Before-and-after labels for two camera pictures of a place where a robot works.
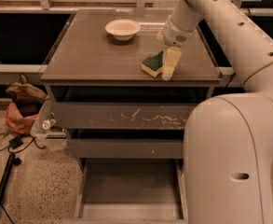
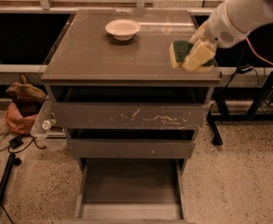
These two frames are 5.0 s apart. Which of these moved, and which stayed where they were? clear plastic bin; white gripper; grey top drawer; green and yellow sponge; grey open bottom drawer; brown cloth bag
Moved: green and yellow sponge; white gripper
Stayed: clear plastic bin; brown cloth bag; grey open bottom drawer; grey top drawer
